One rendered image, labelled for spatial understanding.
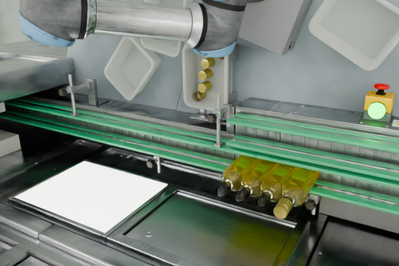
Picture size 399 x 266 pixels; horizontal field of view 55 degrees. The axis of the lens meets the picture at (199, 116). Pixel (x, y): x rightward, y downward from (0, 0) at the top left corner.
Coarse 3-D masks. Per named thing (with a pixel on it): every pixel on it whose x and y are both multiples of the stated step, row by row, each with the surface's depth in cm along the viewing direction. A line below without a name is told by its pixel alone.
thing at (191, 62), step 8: (184, 48) 131; (184, 56) 132; (192, 56) 136; (200, 56) 137; (224, 56) 125; (184, 64) 133; (192, 64) 137; (200, 64) 138; (216, 64) 135; (224, 64) 125; (184, 72) 134; (192, 72) 138; (216, 72) 136; (224, 72) 126; (184, 80) 135; (192, 80) 139; (200, 80) 140; (208, 80) 139; (216, 80) 137; (224, 80) 127; (184, 88) 136; (192, 88) 140; (216, 88) 138; (224, 88) 128; (184, 96) 137; (208, 96) 141; (216, 96) 139; (224, 96) 129; (192, 104) 137; (200, 104) 136; (208, 104) 135; (216, 104) 135
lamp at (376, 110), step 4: (372, 104) 106; (376, 104) 105; (380, 104) 105; (368, 108) 108; (372, 108) 105; (376, 108) 105; (380, 108) 104; (384, 108) 105; (368, 112) 107; (372, 112) 105; (376, 112) 105; (380, 112) 104; (384, 112) 105; (372, 116) 106; (376, 116) 105; (380, 116) 105
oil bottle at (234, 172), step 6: (240, 156) 118; (246, 156) 118; (234, 162) 114; (240, 162) 114; (246, 162) 114; (252, 162) 114; (228, 168) 111; (234, 168) 110; (240, 168) 110; (246, 168) 111; (222, 174) 109; (228, 174) 108; (234, 174) 107; (240, 174) 108; (222, 180) 108; (234, 180) 106; (234, 186) 107
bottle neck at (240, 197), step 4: (244, 188) 103; (248, 188) 103; (240, 192) 101; (244, 192) 101; (248, 192) 102; (236, 196) 101; (240, 196) 103; (244, 196) 100; (248, 196) 102; (236, 200) 101; (240, 200) 102; (244, 200) 100
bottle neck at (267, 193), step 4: (264, 192) 101; (268, 192) 101; (260, 196) 99; (264, 196) 99; (268, 196) 100; (272, 196) 101; (256, 200) 98; (260, 200) 100; (264, 200) 97; (268, 200) 99; (256, 204) 99; (260, 204) 99; (264, 204) 97
